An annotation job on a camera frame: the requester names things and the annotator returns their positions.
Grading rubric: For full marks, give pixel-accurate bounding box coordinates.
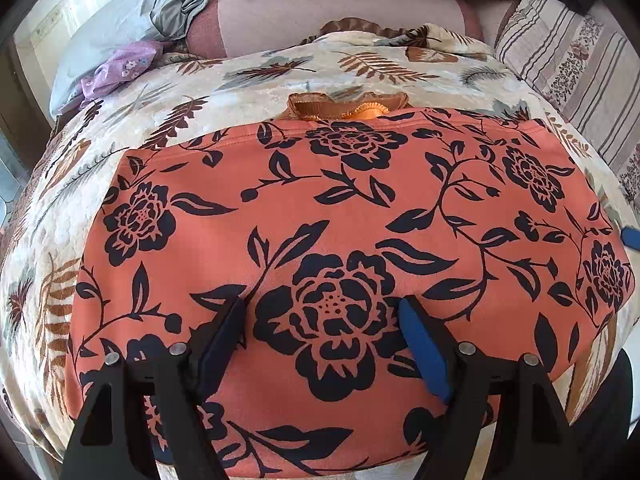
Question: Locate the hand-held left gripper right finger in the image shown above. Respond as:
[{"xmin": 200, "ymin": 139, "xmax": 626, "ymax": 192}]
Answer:
[{"xmin": 398, "ymin": 295, "xmax": 586, "ymax": 480}]

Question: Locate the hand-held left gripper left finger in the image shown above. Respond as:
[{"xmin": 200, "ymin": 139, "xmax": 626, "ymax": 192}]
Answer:
[{"xmin": 62, "ymin": 298, "xmax": 247, "ymax": 480}]

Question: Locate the orange floral shirt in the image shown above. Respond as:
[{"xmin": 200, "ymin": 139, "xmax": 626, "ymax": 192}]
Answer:
[{"xmin": 65, "ymin": 91, "xmax": 632, "ymax": 480}]

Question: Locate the square striped floral pillow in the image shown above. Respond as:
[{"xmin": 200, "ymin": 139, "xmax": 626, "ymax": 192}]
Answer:
[{"xmin": 494, "ymin": 0, "xmax": 640, "ymax": 186}]

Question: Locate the leaf print bedspread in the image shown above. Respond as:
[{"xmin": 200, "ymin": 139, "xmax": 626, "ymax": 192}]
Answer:
[{"xmin": 0, "ymin": 16, "xmax": 640, "ymax": 461}]

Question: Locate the purple floral cloth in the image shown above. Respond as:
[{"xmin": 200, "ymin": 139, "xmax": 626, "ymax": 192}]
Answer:
[{"xmin": 80, "ymin": 40, "xmax": 166, "ymax": 101}]

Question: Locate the grey blue pillow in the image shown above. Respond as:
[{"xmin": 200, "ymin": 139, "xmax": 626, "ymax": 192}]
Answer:
[{"xmin": 50, "ymin": 0, "xmax": 223, "ymax": 111}]

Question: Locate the pink padded headboard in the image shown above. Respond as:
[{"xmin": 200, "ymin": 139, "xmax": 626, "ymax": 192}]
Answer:
[{"xmin": 185, "ymin": 0, "xmax": 521, "ymax": 58}]

